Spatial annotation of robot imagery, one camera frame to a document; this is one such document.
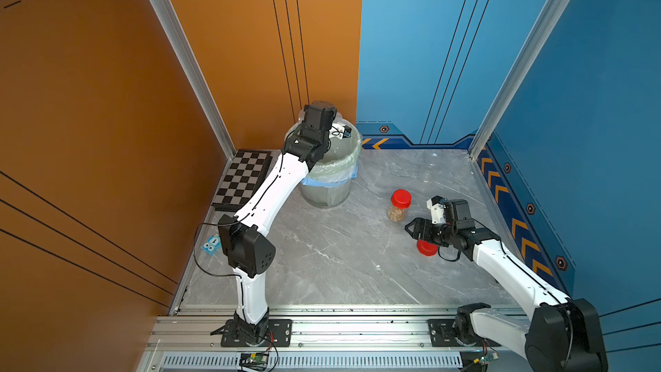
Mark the red lid of back jar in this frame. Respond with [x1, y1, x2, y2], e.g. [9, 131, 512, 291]
[391, 189, 412, 209]

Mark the right aluminium corner post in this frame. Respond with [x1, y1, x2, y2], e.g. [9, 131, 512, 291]
[468, 0, 571, 161]

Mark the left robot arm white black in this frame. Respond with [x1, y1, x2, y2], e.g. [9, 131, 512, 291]
[217, 101, 337, 346]

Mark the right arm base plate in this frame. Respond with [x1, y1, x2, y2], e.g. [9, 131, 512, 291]
[427, 319, 482, 348]

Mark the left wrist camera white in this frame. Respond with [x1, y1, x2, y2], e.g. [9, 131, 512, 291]
[329, 122, 353, 140]

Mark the translucent green bin liner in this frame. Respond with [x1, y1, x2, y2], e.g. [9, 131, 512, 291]
[301, 117, 363, 183]

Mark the aluminium corner post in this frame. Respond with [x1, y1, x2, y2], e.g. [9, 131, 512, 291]
[468, 0, 571, 161]
[149, 0, 236, 158]

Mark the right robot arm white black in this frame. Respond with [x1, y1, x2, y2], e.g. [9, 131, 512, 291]
[405, 196, 609, 371]

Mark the left green circuit board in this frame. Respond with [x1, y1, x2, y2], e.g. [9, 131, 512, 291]
[238, 352, 270, 372]

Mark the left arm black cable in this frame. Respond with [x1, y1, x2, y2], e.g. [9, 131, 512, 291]
[192, 154, 290, 278]

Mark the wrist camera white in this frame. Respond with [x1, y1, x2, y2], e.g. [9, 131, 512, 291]
[426, 196, 446, 226]
[329, 122, 353, 140]

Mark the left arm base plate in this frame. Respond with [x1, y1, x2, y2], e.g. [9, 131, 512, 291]
[213, 318, 293, 348]

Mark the peanut jar back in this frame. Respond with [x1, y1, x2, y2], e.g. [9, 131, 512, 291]
[387, 206, 407, 222]

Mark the left aluminium corner post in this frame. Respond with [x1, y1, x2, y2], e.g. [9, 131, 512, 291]
[149, 0, 236, 158]

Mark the right green circuit board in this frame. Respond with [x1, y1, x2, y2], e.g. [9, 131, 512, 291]
[472, 351, 500, 371]

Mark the black white chessboard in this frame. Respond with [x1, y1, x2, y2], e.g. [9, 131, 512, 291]
[212, 150, 273, 212]

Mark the small blue toy block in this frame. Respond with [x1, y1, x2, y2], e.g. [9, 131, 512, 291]
[201, 235, 221, 256]

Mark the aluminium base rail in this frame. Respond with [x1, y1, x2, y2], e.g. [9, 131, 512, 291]
[136, 305, 531, 371]

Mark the red lid of jar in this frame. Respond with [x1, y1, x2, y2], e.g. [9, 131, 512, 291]
[417, 239, 439, 257]
[391, 189, 412, 209]

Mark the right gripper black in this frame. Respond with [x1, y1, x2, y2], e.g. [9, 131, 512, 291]
[403, 216, 456, 246]

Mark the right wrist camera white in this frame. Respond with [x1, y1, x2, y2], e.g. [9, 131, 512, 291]
[426, 196, 446, 226]

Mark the green circuit board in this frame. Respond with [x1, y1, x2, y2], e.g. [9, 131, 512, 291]
[238, 352, 270, 372]
[472, 351, 500, 371]

